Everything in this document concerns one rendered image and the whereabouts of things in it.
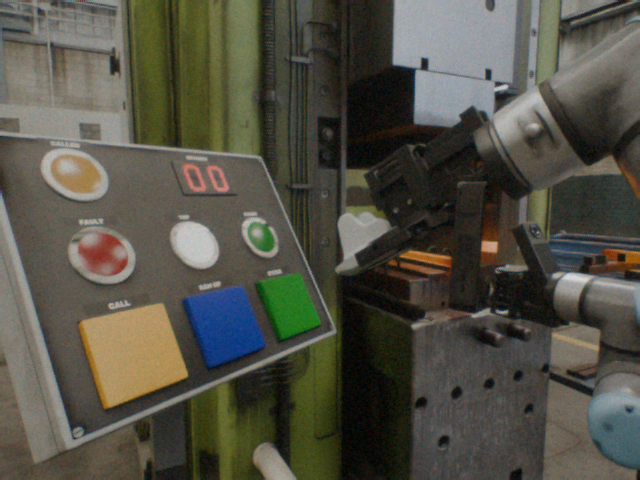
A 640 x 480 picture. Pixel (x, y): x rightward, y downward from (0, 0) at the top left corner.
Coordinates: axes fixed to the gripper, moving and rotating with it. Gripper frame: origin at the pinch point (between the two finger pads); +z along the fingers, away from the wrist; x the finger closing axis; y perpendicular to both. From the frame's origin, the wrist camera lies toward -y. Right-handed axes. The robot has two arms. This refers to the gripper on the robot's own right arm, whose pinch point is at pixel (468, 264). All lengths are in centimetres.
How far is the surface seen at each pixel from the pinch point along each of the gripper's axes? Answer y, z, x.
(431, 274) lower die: 1.7, 2.6, -7.0
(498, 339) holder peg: 13.0, -7.3, 0.5
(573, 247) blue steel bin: 37, 196, 338
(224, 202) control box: -13, -8, -50
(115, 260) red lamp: -8, -18, -63
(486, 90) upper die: -34.1, 2.3, 5.4
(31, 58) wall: -181, 594, -120
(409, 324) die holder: 9.4, -1.7, -15.7
